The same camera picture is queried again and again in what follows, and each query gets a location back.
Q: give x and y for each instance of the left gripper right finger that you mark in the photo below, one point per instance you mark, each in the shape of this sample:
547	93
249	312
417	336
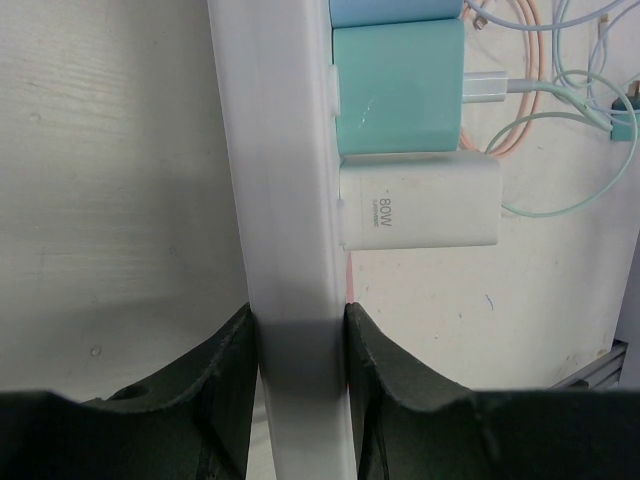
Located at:
411	422

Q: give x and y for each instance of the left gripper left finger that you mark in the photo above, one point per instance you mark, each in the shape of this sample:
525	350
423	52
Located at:
189	420

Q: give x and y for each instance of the white power strip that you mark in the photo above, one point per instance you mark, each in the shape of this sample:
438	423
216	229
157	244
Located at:
278	88

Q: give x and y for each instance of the teal charger plug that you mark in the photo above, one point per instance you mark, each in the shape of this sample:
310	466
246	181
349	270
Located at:
622	128

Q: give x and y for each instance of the green charger plug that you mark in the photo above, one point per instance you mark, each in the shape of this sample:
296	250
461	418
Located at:
400	87

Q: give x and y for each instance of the blue charger plug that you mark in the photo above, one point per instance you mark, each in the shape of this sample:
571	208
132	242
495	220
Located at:
354	13

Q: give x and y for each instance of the white 80W charger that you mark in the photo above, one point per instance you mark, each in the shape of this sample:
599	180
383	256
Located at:
419	200

